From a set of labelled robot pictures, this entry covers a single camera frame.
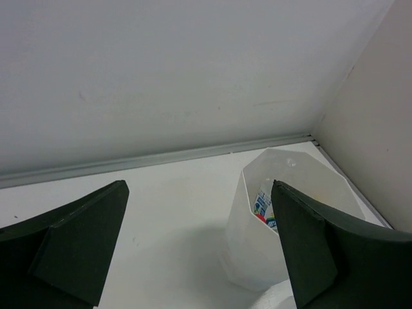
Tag red cap plastic bottle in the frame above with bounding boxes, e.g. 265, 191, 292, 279
255, 214, 267, 223

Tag light blue label bottle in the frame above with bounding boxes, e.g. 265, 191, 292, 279
253, 180, 273, 218

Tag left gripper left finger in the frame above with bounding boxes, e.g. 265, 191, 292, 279
1, 180, 129, 308

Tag white octagonal plastic bin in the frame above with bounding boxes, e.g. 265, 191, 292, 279
221, 149, 365, 292

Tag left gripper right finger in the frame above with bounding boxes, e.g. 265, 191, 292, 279
271, 180, 411, 308

